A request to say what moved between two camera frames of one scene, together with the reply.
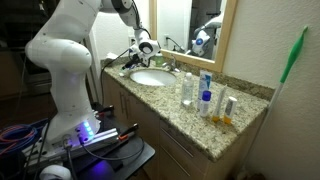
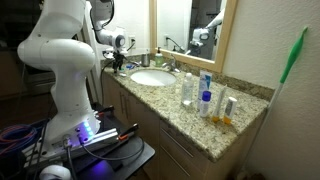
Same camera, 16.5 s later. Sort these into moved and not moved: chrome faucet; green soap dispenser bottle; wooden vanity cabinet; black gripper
Moved: black gripper
Not moved: green soap dispenser bottle; chrome faucet; wooden vanity cabinet
